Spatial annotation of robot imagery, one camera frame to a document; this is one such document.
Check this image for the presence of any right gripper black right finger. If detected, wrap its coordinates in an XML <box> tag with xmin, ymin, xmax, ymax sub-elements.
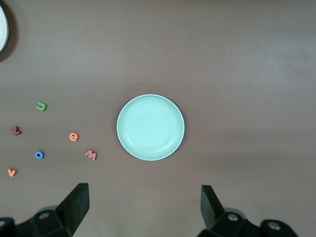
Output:
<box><xmin>197</xmin><ymin>185</ymin><xmax>299</xmax><ymax>237</ymax></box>

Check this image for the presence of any beige round plate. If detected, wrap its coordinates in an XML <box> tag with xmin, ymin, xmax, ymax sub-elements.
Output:
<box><xmin>0</xmin><ymin>4</ymin><xmax>9</xmax><ymax>54</ymax></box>

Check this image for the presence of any brown table cover mat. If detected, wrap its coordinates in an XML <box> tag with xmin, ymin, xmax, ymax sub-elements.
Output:
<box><xmin>0</xmin><ymin>0</ymin><xmax>316</xmax><ymax>237</ymax></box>

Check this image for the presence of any light green round plate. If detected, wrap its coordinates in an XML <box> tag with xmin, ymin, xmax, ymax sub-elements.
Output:
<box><xmin>116</xmin><ymin>93</ymin><xmax>185</xmax><ymax>161</ymax></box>

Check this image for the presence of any pink foam letter w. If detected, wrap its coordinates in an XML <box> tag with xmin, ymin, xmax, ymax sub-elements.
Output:
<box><xmin>84</xmin><ymin>149</ymin><xmax>98</xmax><ymax>161</ymax></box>

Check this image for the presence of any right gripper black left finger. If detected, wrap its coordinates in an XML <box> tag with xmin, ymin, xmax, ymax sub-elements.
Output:
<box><xmin>0</xmin><ymin>183</ymin><xmax>90</xmax><ymax>237</ymax></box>

